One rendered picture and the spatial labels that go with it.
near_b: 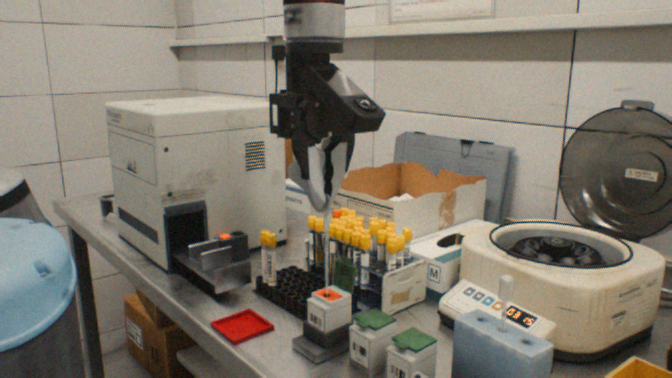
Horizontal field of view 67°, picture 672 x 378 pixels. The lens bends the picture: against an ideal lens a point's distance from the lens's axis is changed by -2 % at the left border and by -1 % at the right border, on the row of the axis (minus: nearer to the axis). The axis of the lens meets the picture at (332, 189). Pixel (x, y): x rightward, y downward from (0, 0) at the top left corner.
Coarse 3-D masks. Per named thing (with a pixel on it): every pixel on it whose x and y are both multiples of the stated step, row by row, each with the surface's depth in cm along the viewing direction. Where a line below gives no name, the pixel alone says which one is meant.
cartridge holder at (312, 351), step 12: (348, 324) 70; (300, 336) 71; (312, 336) 69; (324, 336) 67; (336, 336) 68; (348, 336) 70; (300, 348) 69; (312, 348) 68; (324, 348) 68; (336, 348) 68; (312, 360) 67
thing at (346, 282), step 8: (344, 256) 71; (336, 264) 72; (344, 264) 70; (336, 272) 72; (344, 272) 71; (352, 272) 69; (336, 280) 72; (344, 280) 71; (352, 280) 69; (344, 288) 71; (352, 288) 69
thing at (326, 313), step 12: (324, 288) 71; (336, 288) 71; (312, 300) 69; (324, 300) 68; (336, 300) 68; (348, 300) 69; (312, 312) 69; (324, 312) 67; (336, 312) 68; (348, 312) 70; (312, 324) 70; (324, 324) 67; (336, 324) 69
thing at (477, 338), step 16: (464, 320) 58; (480, 320) 58; (496, 320) 58; (464, 336) 58; (480, 336) 56; (496, 336) 54; (512, 336) 54; (528, 336) 54; (464, 352) 58; (480, 352) 56; (496, 352) 54; (512, 352) 52; (528, 352) 51; (544, 352) 52; (464, 368) 58; (480, 368) 56; (496, 368) 54; (512, 368) 53; (528, 368) 51; (544, 368) 52
